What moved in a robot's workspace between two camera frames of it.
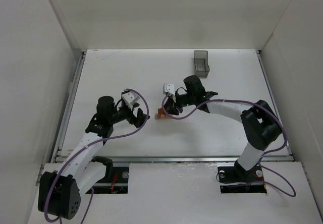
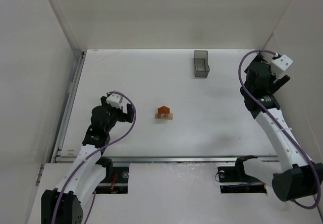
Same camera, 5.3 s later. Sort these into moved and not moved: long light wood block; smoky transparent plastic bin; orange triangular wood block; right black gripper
Moved: right black gripper
Not moved: long light wood block; orange triangular wood block; smoky transparent plastic bin
